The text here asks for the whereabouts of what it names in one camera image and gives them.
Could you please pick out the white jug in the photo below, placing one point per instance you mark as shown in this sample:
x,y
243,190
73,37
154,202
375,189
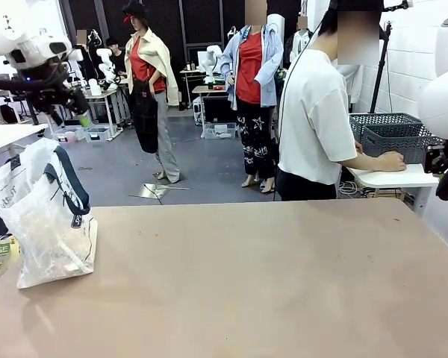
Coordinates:
x,y
94,86

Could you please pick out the person's right forearm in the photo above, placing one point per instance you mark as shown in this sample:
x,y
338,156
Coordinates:
x,y
366,163

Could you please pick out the white background desk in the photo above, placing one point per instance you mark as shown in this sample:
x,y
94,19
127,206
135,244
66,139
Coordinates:
x,y
101,94

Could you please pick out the mannequin with blue shirt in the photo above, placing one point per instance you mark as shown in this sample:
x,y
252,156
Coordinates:
x,y
250,74

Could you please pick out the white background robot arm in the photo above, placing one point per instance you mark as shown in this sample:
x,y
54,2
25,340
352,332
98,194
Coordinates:
x,y
209,63
106,69

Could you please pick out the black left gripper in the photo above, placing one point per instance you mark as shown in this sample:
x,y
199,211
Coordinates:
x,y
56,97

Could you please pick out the person in white shirt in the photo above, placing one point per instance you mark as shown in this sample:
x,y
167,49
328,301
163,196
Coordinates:
x,y
310,112

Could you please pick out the background person in black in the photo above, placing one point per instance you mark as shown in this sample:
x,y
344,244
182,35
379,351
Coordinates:
x,y
117,59

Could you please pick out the person's right hand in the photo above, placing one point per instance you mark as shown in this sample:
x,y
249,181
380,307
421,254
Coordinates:
x,y
391,162

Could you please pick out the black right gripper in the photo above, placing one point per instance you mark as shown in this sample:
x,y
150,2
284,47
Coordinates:
x,y
437,158

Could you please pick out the small white side table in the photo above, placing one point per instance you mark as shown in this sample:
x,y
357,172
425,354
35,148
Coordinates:
x,y
395,179

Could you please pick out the black tripod stand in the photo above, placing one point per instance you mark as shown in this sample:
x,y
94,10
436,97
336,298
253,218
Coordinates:
x,y
385,35

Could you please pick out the grey plastic basket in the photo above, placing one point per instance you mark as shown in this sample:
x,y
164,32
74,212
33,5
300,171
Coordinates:
x,y
381,118
395,139

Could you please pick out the large white table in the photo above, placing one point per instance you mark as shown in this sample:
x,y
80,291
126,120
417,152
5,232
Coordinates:
x,y
7,134

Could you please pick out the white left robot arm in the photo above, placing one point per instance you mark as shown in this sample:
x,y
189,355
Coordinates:
x,y
7,26

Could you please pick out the background desk black panel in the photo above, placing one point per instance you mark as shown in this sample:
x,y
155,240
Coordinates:
x,y
220,110

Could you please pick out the standing background person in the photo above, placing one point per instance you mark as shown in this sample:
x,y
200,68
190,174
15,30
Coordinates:
x,y
86,59

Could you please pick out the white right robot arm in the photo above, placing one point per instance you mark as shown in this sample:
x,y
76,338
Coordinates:
x,y
444,100

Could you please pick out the clear storage box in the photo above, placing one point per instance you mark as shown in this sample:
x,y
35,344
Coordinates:
x,y
69,135
97,135
220,131

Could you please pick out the mannequin with cream jacket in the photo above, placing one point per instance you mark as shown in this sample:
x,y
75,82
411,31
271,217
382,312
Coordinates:
x,y
142,59

